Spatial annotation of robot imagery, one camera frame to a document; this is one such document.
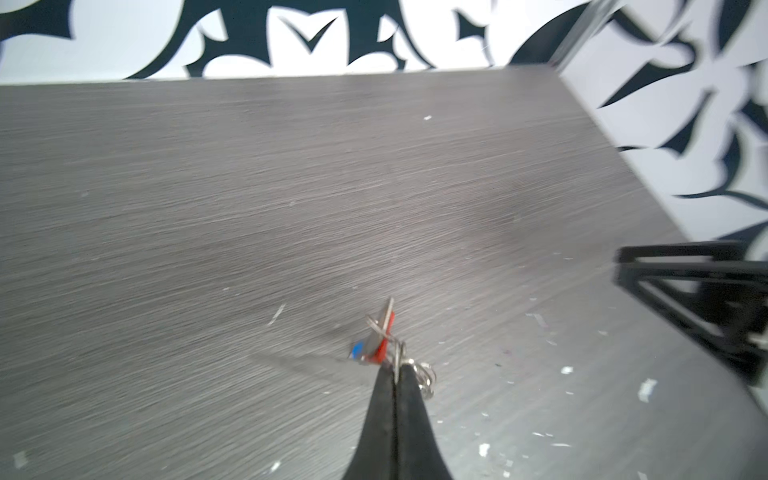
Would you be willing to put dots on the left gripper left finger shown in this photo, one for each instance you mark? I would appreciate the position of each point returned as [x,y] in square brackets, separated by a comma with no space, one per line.
[375,455]

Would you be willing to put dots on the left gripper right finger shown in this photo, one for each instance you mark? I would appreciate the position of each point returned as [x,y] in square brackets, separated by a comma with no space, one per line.
[417,451]

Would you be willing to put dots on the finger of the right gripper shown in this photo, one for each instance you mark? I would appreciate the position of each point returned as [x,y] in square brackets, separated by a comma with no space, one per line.
[709,291]

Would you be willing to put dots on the red key tag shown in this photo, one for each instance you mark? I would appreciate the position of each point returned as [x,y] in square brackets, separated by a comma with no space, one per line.
[380,353]

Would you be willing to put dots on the blue key tag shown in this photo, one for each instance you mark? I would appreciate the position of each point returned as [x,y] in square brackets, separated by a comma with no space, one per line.
[357,351]

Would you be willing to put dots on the silver metal plate key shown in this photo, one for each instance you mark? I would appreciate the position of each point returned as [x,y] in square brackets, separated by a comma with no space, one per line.
[378,329]

